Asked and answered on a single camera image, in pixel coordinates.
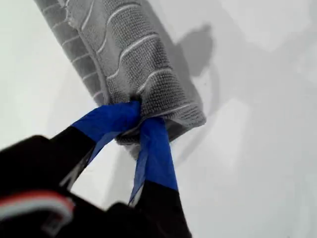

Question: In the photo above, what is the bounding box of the grey striped towel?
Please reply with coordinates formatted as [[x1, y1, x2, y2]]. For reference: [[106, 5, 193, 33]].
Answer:
[[33, 0, 208, 162]]

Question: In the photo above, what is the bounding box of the red white servo wire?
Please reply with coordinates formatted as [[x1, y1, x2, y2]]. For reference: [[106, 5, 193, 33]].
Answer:
[[0, 190, 75, 224]]

